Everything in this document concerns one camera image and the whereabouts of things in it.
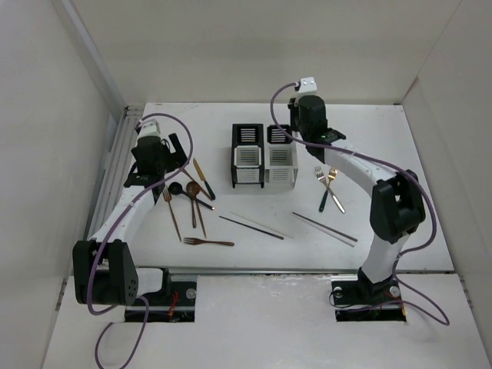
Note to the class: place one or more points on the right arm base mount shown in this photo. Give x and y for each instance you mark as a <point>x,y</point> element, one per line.
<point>357,301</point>

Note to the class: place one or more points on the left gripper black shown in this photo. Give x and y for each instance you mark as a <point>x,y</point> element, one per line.
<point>176,162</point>

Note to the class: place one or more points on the silver fork green handle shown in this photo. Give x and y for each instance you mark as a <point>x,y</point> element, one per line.
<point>322,179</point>

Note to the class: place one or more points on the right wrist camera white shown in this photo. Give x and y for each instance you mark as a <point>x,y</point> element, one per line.
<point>306,86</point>

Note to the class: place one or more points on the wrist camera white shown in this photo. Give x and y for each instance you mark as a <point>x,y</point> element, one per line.
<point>149,129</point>
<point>306,86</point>

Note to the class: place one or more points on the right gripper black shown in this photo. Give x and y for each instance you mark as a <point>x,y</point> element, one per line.
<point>294,106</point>

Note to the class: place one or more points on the black spoon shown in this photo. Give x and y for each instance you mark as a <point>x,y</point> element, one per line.
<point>176,188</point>

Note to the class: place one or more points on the aluminium rail left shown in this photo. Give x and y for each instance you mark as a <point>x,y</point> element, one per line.
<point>114,169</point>

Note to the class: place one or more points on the black chopstick right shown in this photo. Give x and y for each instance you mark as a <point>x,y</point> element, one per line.
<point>342,234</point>

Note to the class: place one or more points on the white utensil container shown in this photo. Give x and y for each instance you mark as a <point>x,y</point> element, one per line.
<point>281,159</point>

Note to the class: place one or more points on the aluminium rail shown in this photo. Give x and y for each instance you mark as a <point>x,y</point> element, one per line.
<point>114,169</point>
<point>260,279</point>

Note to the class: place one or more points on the dark brown fork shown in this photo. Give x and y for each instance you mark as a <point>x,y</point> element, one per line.
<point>198,241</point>

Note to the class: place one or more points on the black chopstick left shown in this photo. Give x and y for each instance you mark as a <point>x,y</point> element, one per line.
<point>277,236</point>

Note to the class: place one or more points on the gold knife green handle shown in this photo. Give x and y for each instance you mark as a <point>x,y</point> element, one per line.
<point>203,179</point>

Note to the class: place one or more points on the black chopstick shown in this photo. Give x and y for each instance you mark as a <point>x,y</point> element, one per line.
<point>342,234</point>
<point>277,236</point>

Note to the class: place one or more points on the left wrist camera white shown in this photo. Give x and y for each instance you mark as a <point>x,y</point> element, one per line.
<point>149,129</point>

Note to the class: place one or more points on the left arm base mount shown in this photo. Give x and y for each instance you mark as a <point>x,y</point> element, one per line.
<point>170,299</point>

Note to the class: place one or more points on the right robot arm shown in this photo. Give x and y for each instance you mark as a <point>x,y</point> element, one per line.
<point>396,210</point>

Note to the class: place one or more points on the aluminium rail front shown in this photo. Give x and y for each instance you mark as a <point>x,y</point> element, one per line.
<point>260,279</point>

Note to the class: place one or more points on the dark copper spoon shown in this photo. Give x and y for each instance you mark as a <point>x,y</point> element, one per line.
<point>193,214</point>

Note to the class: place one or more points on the copper fork long handle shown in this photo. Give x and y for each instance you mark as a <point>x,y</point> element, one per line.
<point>167,197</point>

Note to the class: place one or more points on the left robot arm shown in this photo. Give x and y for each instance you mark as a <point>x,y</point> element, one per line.
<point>104,270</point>

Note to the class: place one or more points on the black utensil container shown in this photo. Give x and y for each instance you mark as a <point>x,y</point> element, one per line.
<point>247,154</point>

